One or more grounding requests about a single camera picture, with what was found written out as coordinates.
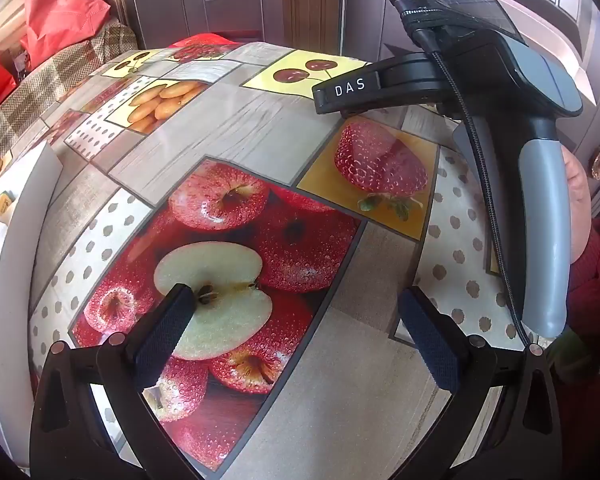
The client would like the person's right hand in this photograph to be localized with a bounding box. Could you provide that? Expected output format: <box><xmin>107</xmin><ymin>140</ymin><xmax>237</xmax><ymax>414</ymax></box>
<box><xmin>562</xmin><ymin>150</ymin><xmax>595</xmax><ymax>263</ymax></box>

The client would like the red plastic bag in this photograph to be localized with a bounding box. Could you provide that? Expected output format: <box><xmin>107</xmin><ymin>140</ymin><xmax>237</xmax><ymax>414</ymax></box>
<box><xmin>170</xmin><ymin>33</ymin><xmax>241</xmax><ymax>50</ymax></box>

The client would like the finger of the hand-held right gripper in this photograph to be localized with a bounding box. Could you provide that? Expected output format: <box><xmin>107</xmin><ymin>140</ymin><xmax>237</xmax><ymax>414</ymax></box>
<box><xmin>311</xmin><ymin>72</ymin><xmax>383</xmax><ymax>117</ymax></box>

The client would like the white tray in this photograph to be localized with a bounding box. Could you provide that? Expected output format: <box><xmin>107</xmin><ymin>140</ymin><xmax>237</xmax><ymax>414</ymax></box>
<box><xmin>0</xmin><ymin>140</ymin><xmax>65</xmax><ymax>396</ymax></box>

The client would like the fruit print tablecloth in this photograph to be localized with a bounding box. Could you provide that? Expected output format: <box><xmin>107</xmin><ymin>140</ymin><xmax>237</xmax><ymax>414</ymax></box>
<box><xmin>0</xmin><ymin>40</ymin><xmax>571</xmax><ymax>480</ymax></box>

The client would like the plaid cloth cover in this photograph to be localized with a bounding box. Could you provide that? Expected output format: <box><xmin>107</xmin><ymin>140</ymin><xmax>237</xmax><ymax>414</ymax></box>
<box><xmin>0</xmin><ymin>22</ymin><xmax>138</xmax><ymax>186</ymax></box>

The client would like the red nonwoven bag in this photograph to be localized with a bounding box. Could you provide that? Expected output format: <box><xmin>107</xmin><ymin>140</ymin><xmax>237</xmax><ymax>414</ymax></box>
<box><xmin>22</xmin><ymin>0</ymin><xmax>112</xmax><ymax>68</ymax></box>

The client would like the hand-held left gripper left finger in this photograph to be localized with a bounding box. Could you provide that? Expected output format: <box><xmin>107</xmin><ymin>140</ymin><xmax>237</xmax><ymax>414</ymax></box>
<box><xmin>29</xmin><ymin>283</ymin><xmax>196</xmax><ymax>480</ymax></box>

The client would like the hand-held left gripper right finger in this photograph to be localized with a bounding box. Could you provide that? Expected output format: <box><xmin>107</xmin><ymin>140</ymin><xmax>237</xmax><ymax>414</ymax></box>
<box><xmin>397</xmin><ymin>285</ymin><xmax>563</xmax><ymax>480</ymax></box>

